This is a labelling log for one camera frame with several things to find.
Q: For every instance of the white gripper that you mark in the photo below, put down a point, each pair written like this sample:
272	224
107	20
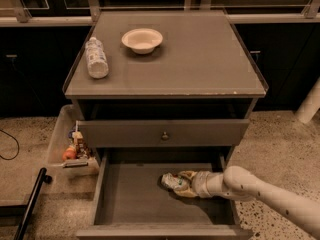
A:
200	183

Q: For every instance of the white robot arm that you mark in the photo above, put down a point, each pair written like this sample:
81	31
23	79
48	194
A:
276	166

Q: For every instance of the round brass drawer knob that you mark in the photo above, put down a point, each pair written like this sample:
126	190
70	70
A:
165	136

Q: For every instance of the grey top drawer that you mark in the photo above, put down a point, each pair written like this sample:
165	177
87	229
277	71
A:
147	133

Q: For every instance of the open grey middle drawer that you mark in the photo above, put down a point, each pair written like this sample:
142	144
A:
131	204

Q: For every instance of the grey drawer cabinet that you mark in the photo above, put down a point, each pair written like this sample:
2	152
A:
200	71

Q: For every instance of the brown snack package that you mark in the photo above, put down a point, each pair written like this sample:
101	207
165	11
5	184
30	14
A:
82	150

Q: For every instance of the orange toy fruit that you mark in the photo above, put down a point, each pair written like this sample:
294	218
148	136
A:
69	153

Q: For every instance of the clear plastic storage bin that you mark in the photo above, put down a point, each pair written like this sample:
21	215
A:
60	141

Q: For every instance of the clear plastic water bottle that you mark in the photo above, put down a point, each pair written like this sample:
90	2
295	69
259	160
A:
96	59

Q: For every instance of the white paper bowl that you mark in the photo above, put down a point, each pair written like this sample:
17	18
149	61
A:
142	41

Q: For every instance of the black metal stand leg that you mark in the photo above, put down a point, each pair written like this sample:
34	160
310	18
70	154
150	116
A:
21	214

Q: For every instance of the metal window railing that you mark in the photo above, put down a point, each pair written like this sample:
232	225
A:
238	11

